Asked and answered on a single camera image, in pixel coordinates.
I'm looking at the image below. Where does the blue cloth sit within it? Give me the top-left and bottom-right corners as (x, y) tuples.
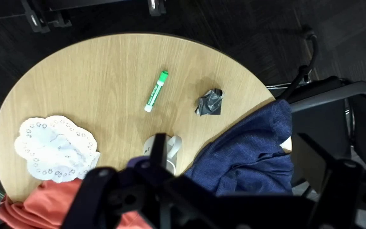
(184, 99), (295, 197)

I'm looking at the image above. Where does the red cloth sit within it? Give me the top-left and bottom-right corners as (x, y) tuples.
(0, 176), (152, 229)

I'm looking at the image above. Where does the black chair base leg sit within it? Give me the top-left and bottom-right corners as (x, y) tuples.
(19, 0), (72, 34)

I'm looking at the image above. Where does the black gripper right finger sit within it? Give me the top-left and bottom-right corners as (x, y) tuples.
(296, 132), (365, 229)

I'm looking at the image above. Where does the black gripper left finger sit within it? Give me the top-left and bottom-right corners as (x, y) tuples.
(66, 132), (180, 229)

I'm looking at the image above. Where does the black office chair with armrest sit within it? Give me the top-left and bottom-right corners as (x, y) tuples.
(267, 24), (366, 198)

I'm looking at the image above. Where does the white paper doily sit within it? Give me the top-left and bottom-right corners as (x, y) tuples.
(13, 114), (102, 184)

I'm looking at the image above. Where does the white ceramic mug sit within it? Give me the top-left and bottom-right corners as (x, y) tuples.
(142, 133), (183, 175)

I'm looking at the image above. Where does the grey chair caster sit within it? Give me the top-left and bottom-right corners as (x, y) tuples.
(146, 0), (168, 17)

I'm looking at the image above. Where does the green and white marker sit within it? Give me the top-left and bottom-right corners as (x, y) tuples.
(143, 68), (170, 113)

